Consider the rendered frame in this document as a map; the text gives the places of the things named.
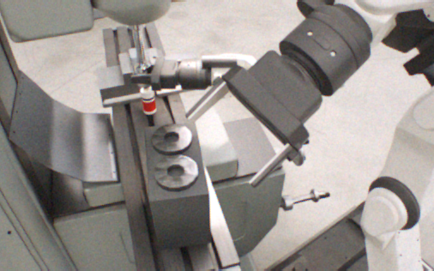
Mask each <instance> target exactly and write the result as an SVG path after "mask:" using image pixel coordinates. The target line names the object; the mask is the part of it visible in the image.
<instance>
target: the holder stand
mask: <svg viewBox="0 0 434 271"><path fill-rule="evenodd" d="M145 133H146V154H147V164H148V194H149V203H150V208H151V212H152V216H153V220H154V227H155V231H156V235H157V239H158V242H159V247H160V249H161V250H168V249H174V248H178V247H184V246H189V245H199V244H210V243H211V227H210V208H209V192H208V180H207V175H206V171H205V167H204V163H203V158H202V150H201V146H200V142H199V137H198V133H197V129H196V123H191V122H189V123H176V124H168V125H161V126H155V127H147V128H146V129H145Z"/></svg>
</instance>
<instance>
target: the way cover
mask: <svg viewBox="0 0 434 271"><path fill-rule="evenodd" d="M25 90H26V91H25ZM34 113H35V114H34ZM104 114H105V115H104ZM105 116H106V117H105ZM72 122H73V123H72ZM104 124H105V125H104ZM46 131H47V133H46ZM22 132H23V133H22ZM90 133H91V134H90ZM94 137H95V138H94ZM72 139H73V140H72ZM9 140H10V141H11V142H13V143H14V144H16V145H17V146H18V147H19V148H21V149H22V150H25V151H26V152H27V153H28V154H30V155H32V157H34V158H35V159H36V160H38V161H40V162H41V163H42V164H43V165H45V166H46V167H47V168H49V169H51V170H53V171H57V172H61V173H63V174H65V175H68V176H70V177H73V178H76V179H79V180H81V181H84V182H105V181H111V182H119V178H118V166H117V155H116V149H115V143H114V137H113V132H112V120H111V113H92V112H81V111H77V110H75V109H74V108H71V107H69V106H67V105H65V104H62V103H60V102H58V101H57V100H55V99H53V98H52V97H50V96H49V95H48V94H47V93H46V92H45V91H44V90H43V89H42V88H40V87H39V85H38V84H37V83H34V81H33V80H31V79H30V77H29V76H27V75H26V74H25V73H24V72H23V71H21V70H20V75H19V80H18V83H17V88H16V92H15V105H14V110H13V115H12V119H11V125H10V131H9ZM83 142H84V143H83ZM25 143H26V144H25ZM37 143H38V144H37ZM36 144H37V145H36ZM65 144H66V145H65ZM39 148H40V149H39ZM107 148H108V149H107ZM108 154H109V155H108ZM41 157H42V158H41ZM79 161H80V162H79ZM84 161H85V162H87V163H85V162H84ZM68 162H69V163H68ZM94 162H95V163H94ZM66 164H67V165H66ZM101 164H103V165H101ZM76 167H77V168H76ZM62 168H63V169H62ZM76 169H77V170H76ZM69 170H70V171H69ZM90 172H91V173H90ZM77 174H78V175H77ZM96 174H97V175H96ZM95 175H96V176H95Z"/></svg>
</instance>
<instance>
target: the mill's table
mask: <svg viewBox="0 0 434 271"><path fill-rule="evenodd" d="M102 33H103V38H104V43H105V45H104V48H105V59H106V65H107V67H111V66H116V65H120V62H119V58H118V54H120V53H126V52H128V53H129V50H130V49H135V48H136V45H135V40H134V35H133V32H132V30H130V29H128V26H124V27H117V28H107V29H102ZM142 37H143V42H144V46H145V50H146V49H150V48H157V49H158V50H160V51H161V52H162V53H163V56H164V57H165V56H166V52H165V50H164V47H163V45H162V43H161V41H160V35H159V33H158V30H157V27H156V26H155V24H154V21H153V22H149V23H146V26H145V27H144V28H143V29H142ZM154 97H155V103H156V113H154V114H152V115H147V114H146V113H145V112H144V110H143V104H142V101H140V102H135V103H131V104H127V105H119V106H114V107H112V115H113V121H114V127H115V132H116V144H117V150H118V160H119V166H120V172H121V178H122V184H123V189H124V200H125V206H126V211H127V216H128V222H129V228H130V234H131V239H132V244H133V251H134V256H135V261H136V271H241V269H240V260H239V258H238V254H237V250H236V247H235V246H234V243H233V241H232V238H231V235H230V232H229V230H228V228H227V226H226V220H225V217H224V215H223V213H222V210H221V208H220V204H219V202H218V199H217V196H216V194H215V193H214V188H213V185H212V183H211V182H210V179H209V176H208V170H207V167H206V166H205V163H204V161H203V163H204V167H205V171H206V175H207V180H208V192H209V208H210V227H211V243H210V244H199V245H189V246H184V247H178V248H174V249H168V250H161V249H160V247H159V242H158V239H157V235H156V231H155V227H154V220H153V216H152V212H151V208H150V203H149V194H148V164H147V154H146V133H145V129H146V128H147V127H155V126H161V125H168V124H176V123H189V119H188V118H187V117H186V116H185V114H186V110H185V108H184V103H183V101H182V99H181V97H180V94H179V93H178V94H174V95H169V96H165V97H160V98H158V96H157V95H155V96H154Z"/></svg>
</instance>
